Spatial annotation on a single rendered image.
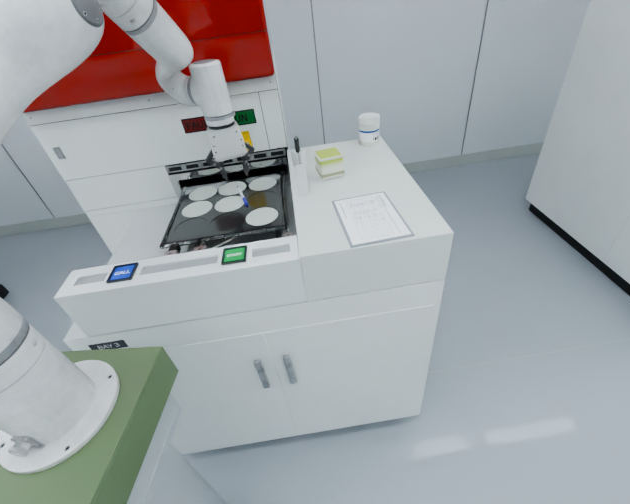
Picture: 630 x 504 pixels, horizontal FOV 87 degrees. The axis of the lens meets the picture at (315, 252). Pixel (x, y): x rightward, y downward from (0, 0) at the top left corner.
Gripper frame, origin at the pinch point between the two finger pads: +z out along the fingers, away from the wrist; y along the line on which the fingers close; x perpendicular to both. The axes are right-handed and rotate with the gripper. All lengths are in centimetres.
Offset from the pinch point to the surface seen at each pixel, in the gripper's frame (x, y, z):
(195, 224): 9.2, 16.9, 8.8
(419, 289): 56, -31, 19
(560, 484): 95, -69, 99
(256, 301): 44.6, 7.8, 13.8
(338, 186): 23.7, -25.2, 2.2
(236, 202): 3.3, 2.7, 8.7
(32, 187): -213, 141, 59
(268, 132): -13.6, -16.2, -5.0
